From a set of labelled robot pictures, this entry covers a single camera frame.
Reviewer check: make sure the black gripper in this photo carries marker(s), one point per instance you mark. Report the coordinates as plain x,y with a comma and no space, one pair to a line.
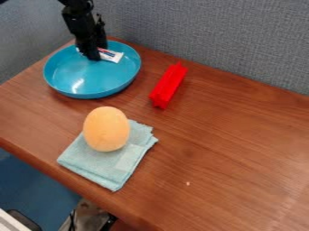
87,29

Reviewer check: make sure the white toothpaste tube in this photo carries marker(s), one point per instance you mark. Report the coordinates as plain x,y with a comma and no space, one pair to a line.
109,55

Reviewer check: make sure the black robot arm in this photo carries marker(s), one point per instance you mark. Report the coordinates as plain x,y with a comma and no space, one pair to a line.
79,4

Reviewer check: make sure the blue plate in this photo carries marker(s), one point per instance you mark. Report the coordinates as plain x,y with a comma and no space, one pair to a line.
85,79

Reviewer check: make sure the red plastic block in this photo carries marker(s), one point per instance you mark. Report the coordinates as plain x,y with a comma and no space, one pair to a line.
168,85

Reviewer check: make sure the orange egg-shaped ball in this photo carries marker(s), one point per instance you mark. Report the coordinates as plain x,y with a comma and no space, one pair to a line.
106,129

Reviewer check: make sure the light blue folded cloth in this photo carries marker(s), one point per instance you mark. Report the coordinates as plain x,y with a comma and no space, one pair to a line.
109,168

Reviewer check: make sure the metal table leg bracket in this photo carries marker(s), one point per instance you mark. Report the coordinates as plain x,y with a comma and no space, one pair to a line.
87,218

